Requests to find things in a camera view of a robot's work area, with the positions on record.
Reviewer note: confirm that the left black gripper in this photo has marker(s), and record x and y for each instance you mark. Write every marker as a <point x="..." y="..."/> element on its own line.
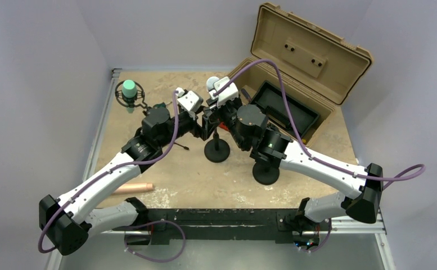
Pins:
<point x="207" y="125"/>

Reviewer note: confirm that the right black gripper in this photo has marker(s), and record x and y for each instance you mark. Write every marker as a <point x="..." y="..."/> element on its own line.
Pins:
<point x="217" y="111"/>

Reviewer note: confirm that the round base clip stand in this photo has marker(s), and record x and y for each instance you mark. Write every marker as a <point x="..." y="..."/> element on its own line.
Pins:
<point x="216" y="150"/>

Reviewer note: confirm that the white microphone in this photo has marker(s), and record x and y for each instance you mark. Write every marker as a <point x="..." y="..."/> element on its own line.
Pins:
<point x="210" y="85"/>

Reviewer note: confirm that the round base shock mount stand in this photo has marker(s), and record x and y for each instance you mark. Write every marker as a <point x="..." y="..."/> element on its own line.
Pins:
<point x="266" y="172"/>

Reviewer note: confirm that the pink microphone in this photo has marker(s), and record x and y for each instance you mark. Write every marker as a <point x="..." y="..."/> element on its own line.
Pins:
<point x="131" y="188"/>

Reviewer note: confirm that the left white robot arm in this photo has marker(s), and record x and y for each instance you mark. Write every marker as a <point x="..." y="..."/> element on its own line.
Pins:
<point x="68" y="221"/>

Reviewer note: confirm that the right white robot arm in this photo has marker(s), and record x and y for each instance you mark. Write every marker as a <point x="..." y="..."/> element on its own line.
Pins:
<point x="358" y="195"/>

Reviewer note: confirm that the black tripod mic stand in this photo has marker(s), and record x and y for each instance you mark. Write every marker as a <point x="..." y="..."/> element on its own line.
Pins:
<point x="140" y="102"/>

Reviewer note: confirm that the green microphone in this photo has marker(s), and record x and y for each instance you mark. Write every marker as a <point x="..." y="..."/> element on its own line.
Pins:
<point x="129" y="93"/>

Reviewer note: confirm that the red adjustable wrench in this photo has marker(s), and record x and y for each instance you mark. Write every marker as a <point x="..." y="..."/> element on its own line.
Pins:
<point x="222" y="125"/>

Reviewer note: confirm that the tan plastic tool case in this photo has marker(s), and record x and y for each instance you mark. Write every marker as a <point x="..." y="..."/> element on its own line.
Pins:
<point x="319" y="69"/>

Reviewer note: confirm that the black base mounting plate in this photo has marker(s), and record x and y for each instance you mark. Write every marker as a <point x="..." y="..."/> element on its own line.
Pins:
<point x="282" y="226"/>

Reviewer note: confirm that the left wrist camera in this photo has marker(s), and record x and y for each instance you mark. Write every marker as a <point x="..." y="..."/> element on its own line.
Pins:
<point x="188" y="100"/>

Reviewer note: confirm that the green handle screwdriver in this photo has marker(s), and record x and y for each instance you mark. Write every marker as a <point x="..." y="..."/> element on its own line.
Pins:
<point x="159" y="105"/>

